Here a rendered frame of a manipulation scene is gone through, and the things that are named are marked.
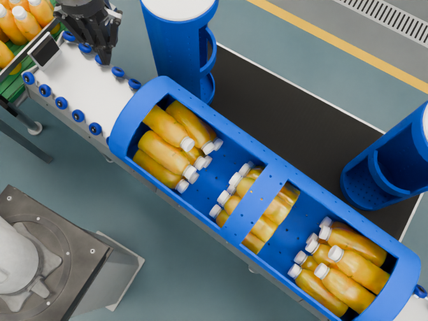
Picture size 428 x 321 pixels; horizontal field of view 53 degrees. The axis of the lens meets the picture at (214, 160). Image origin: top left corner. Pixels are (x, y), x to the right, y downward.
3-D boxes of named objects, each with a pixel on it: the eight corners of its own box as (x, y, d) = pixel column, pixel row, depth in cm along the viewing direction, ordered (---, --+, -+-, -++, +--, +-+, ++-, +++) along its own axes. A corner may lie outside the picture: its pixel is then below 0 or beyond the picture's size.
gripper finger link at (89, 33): (81, 17, 77) (72, 16, 77) (94, 49, 88) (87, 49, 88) (85, -1, 78) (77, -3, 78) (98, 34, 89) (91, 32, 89)
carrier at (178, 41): (170, 121, 229) (221, 107, 232) (149, 31, 145) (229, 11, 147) (156, 74, 236) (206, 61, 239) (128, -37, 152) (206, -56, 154)
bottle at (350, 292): (367, 325, 113) (314, 285, 115) (365, 312, 120) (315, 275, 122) (383, 307, 111) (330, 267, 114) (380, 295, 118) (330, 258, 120)
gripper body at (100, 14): (46, 2, 71) (64, 34, 80) (97, 8, 71) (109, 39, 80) (56, -35, 73) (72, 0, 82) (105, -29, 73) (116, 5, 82)
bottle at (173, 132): (151, 117, 133) (190, 148, 127) (135, 122, 127) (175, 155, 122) (157, 99, 129) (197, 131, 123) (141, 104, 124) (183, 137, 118)
